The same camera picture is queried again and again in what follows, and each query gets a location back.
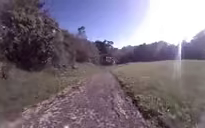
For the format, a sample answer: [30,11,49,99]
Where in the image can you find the distant row of trees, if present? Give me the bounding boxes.
[94,27,205,65]

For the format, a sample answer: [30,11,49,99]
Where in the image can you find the dense wood beside path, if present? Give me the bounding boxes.
[0,0,102,73]

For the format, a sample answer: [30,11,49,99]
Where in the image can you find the open grass meadow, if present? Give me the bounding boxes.
[110,59,205,128]

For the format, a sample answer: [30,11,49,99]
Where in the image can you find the grass verge with leaves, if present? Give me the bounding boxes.
[0,60,105,128]

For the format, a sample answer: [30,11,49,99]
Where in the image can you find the dirt and asphalt path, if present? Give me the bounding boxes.
[10,64,152,128]

